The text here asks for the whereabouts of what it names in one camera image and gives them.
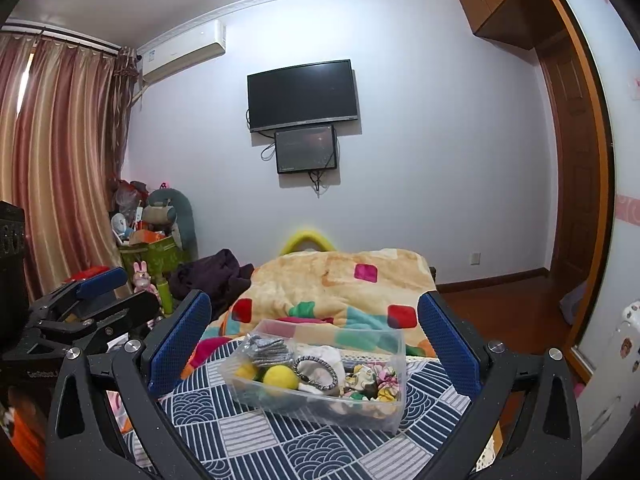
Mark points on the white sticker-covered appliance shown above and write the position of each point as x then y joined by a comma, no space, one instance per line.
615,370

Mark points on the green bottle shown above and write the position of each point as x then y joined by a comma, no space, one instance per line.
165,295

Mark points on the red box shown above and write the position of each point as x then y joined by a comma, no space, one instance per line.
85,275

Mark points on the clear plastic box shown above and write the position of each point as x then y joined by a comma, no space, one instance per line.
310,415

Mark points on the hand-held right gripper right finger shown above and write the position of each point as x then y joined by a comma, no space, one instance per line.
450,340

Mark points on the wall-mounted black television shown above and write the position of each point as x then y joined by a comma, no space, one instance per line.
302,92

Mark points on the striped brown curtain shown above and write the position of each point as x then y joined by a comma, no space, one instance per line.
60,160

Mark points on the white cloth pouch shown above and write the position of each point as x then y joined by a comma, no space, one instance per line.
327,357

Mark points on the floral scrunchie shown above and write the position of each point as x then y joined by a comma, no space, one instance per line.
372,382

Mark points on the wooden room door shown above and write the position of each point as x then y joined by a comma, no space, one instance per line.
570,170

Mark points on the white wall socket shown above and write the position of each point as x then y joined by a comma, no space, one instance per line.
475,258

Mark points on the curtain rail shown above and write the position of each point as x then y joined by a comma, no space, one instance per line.
60,34

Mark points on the pink rabbit figure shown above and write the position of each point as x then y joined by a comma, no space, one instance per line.
144,277

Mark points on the green knit cloth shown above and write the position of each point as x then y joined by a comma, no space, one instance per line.
357,395

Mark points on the small black wall monitor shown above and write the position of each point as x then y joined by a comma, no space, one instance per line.
306,149

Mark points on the wooden overhead cabinet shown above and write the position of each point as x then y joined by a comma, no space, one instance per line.
495,0

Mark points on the red plastic bag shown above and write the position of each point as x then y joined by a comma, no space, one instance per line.
127,195

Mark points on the white heart-print wardrobe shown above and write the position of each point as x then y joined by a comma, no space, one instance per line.
620,170

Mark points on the orange printed bag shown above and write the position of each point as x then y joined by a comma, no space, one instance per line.
22,430

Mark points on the green storage box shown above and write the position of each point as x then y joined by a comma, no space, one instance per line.
155,255

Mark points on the grey cloth bag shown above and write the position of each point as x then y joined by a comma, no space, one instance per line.
574,302

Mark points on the small white fan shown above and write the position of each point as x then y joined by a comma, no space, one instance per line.
120,225

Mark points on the white air conditioner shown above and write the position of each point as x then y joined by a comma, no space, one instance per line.
180,52

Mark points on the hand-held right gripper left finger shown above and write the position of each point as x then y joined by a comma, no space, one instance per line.
180,340

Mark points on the navy patterned bed sheet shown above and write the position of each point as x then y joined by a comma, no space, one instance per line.
225,425

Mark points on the dark clothes pile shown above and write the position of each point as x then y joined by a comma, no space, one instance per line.
210,275

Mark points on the grey long plush toy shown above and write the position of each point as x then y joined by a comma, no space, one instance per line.
185,215

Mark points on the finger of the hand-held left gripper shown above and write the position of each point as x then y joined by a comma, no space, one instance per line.
125,305
102,280

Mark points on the colourful plush blanket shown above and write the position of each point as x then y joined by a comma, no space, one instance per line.
310,280

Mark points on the yellow foam ball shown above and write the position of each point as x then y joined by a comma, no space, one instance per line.
282,378
246,371

